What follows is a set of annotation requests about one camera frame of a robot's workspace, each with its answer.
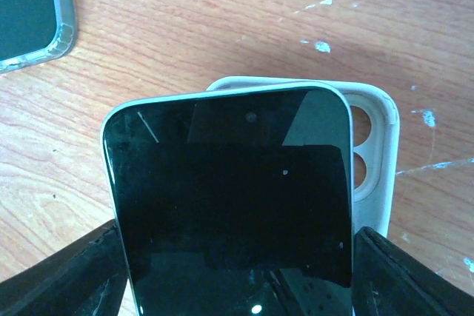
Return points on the white-edged black phone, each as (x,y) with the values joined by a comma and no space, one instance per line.
(184,252)

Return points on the teal phone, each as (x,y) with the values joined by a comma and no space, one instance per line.
(36,31)

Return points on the beige phone case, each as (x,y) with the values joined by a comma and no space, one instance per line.
(374,146)

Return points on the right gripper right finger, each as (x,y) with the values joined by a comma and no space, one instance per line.
(388,281)

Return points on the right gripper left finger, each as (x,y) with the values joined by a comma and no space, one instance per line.
(87,277)

